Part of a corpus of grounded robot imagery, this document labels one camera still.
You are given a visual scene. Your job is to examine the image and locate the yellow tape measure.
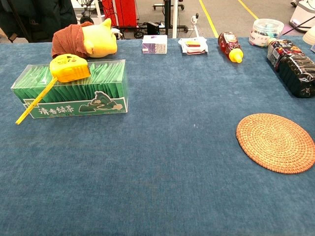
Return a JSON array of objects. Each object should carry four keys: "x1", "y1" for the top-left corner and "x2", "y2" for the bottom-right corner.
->
[{"x1": 15, "y1": 55, "x2": 91, "y2": 125}]

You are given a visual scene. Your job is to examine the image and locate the blue table cloth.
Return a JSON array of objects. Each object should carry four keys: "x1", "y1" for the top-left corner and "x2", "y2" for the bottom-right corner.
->
[{"x1": 0, "y1": 36, "x2": 315, "y2": 236}]

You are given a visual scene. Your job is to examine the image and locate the clear box green tea bags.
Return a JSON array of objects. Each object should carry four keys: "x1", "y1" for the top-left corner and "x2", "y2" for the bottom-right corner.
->
[{"x1": 11, "y1": 59, "x2": 129, "y2": 119}]

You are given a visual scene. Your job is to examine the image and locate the purple white small carton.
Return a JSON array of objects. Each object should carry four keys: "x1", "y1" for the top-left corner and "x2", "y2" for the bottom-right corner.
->
[{"x1": 142, "y1": 34, "x2": 168, "y2": 55}]

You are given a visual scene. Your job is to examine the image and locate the white wrapped snack pack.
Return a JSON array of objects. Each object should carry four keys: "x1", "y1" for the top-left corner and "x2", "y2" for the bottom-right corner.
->
[{"x1": 178, "y1": 37, "x2": 209, "y2": 55}]

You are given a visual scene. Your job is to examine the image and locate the black small box device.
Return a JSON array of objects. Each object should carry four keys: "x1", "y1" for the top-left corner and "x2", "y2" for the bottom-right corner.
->
[{"x1": 147, "y1": 21, "x2": 160, "y2": 35}]

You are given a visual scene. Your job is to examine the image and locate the yellow plush toy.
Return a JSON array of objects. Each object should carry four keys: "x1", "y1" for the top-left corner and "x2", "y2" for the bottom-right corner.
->
[{"x1": 81, "y1": 18, "x2": 123, "y2": 59}]

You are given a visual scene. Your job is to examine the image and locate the white small stand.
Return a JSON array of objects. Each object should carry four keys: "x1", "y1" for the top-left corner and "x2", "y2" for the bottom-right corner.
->
[{"x1": 190, "y1": 13, "x2": 200, "y2": 38}]

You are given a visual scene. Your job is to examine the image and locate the red bottle yellow cap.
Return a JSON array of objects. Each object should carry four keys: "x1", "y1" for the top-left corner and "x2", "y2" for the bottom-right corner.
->
[{"x1": 218, "y1": 31, "x2": 244, "y2": 64}]

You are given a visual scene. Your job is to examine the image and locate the red cabinet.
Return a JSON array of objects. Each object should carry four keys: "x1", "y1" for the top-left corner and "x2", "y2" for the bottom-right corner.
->
[{"x1": 102, "y1": 0, "x2": 140, "y2": 28}]

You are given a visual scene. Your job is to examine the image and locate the round woven rattan coaster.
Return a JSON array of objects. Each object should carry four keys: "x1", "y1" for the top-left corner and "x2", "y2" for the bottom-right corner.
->
[{"x1": 236, "y1": 113, "x2": 315, "y2": 175}]

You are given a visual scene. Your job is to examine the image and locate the brown cloth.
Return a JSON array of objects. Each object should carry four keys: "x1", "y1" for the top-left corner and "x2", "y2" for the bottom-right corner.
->
[{"x1": 51, "y1": 21, "x2": 94, "y2": 59}]

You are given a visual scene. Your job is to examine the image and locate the clear plastic jar of clips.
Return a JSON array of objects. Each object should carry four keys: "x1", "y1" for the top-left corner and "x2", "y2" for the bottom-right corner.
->
[{"x1": 248, "y1": 18, "x2": 285, "y2": 47}]

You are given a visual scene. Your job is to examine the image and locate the black snack package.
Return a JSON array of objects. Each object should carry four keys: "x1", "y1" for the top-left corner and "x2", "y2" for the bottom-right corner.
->
[{"x1": 266, "y1": 38, "x2": 315, "y2": 99}]

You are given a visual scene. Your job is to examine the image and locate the beige bowl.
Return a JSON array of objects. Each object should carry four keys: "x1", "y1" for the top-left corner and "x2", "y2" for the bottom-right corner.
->
[{"x1": 302, "y1": 29, "x2": 315, "y2": 45}]

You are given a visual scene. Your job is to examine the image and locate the white machine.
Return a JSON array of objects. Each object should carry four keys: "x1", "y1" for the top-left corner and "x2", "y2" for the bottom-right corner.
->
[{"x1": 288, "y1": 0, "x2": 315, "y2": 32}]

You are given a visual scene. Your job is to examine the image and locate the white post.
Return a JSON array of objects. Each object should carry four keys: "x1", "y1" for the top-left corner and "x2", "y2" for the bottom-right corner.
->
[{"x1": 172, "y1": 0, "x2": 179, "y2": 39}]

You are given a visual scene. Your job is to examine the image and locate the white metal frame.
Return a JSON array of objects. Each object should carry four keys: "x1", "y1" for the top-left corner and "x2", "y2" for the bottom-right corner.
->
[{"x1": 94, "y1": 0, "x2": 103, "y2": 18}]

